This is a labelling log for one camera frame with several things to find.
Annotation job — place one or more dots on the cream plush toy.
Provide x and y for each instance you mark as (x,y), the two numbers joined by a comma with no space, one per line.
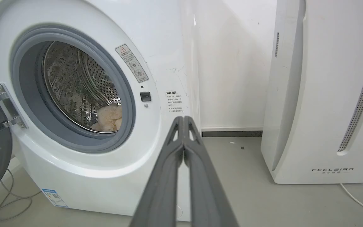
(109,118)

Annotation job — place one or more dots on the white front-load washing machine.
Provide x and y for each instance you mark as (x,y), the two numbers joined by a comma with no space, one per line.
(83,78)

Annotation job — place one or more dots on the white air purifier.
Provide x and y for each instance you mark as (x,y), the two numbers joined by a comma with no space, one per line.
(323,91)

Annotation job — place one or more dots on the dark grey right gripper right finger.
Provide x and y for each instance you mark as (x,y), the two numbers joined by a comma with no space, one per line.
(205,186)

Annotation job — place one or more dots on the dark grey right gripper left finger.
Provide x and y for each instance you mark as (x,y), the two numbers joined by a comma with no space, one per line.
(161,186)

